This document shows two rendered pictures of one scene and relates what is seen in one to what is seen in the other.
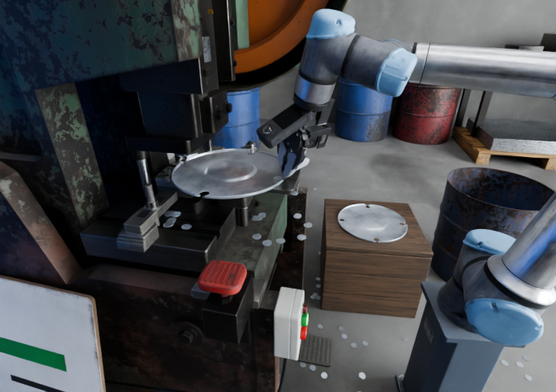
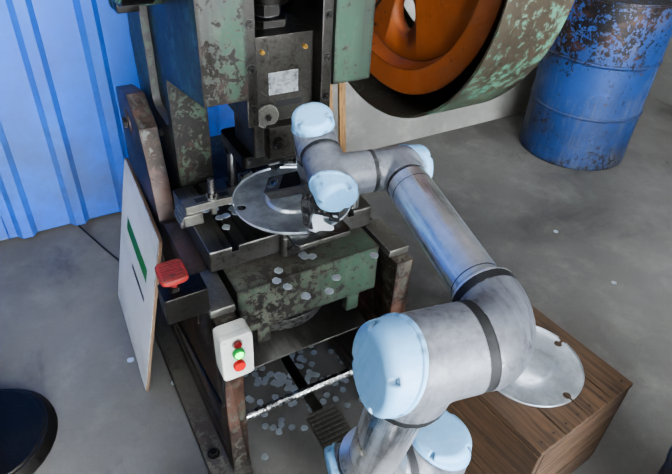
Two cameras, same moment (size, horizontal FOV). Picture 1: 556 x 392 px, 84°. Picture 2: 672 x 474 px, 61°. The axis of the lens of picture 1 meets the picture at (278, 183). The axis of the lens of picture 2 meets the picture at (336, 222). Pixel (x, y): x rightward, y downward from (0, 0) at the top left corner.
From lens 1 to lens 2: 0.91 m
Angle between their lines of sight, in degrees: 41
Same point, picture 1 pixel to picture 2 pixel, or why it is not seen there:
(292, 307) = (226, 334)
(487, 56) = (424, 219)
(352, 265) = not seen: hidden behind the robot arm
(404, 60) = (321, 184)
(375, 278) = (471, 427)
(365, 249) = not seen: hidden behind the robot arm
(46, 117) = (171, 99)
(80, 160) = (193, 134)
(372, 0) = not seen: outside the picture
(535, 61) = (444, 251)
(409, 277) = (509, 461)
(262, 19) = (431, 37)
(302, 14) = (455, 52)
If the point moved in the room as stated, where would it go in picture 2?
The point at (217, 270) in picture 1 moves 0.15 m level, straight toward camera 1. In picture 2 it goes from (171, 266) to (112, 306)
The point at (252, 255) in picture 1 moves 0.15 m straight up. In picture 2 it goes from (252, 282) to (249, 231)
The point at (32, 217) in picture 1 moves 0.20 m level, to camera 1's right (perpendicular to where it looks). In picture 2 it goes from (154, 163) to (192, 195)
